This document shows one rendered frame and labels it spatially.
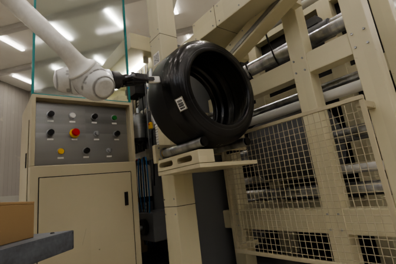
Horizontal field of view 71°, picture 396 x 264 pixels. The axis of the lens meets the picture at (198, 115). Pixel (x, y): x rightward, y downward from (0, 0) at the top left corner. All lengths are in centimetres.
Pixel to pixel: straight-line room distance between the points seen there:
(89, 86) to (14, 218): 44
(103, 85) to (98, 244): 94
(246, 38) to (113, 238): 136
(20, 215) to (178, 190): 100
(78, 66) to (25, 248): 56
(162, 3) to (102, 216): 134
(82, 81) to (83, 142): 77
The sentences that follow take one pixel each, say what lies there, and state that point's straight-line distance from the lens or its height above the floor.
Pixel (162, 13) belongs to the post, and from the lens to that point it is 191.
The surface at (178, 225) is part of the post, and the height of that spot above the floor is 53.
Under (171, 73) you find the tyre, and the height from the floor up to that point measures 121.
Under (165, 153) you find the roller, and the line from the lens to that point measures 147.
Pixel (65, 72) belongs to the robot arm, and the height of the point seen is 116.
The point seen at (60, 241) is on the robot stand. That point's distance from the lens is 70.
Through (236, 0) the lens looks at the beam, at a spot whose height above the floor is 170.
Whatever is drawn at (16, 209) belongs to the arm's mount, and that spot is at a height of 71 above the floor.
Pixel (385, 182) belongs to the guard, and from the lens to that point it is 132.
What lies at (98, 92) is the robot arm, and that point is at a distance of 94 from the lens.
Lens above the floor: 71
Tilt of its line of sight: 14 degrees up
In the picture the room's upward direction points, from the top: 7 degrees counter-clockwise
